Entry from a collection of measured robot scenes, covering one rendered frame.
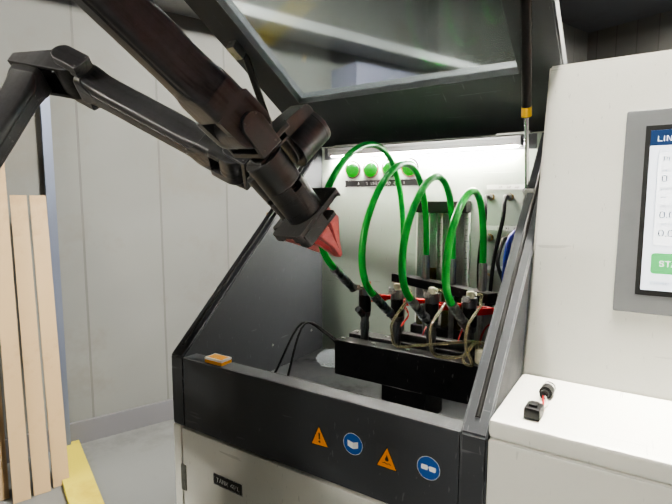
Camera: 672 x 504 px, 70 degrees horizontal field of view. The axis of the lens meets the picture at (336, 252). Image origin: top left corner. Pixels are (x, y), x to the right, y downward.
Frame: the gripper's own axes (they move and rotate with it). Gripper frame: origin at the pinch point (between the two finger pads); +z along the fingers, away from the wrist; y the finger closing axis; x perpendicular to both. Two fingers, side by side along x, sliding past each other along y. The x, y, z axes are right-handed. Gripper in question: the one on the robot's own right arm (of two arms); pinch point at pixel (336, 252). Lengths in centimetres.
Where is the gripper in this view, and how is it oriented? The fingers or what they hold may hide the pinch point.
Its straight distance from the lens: 75.8
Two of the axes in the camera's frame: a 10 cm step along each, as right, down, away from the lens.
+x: -6.8, -0.8, 7.3
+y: 5.3, -7.4, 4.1
